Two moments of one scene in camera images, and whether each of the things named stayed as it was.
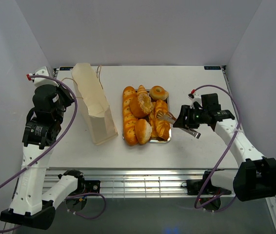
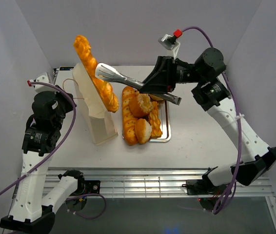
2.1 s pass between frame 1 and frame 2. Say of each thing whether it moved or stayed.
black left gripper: stayed
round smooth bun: stayed
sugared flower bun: stayed
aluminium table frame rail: stayed
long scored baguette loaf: stayed
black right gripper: moved
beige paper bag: stayed
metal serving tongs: moved
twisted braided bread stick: moved
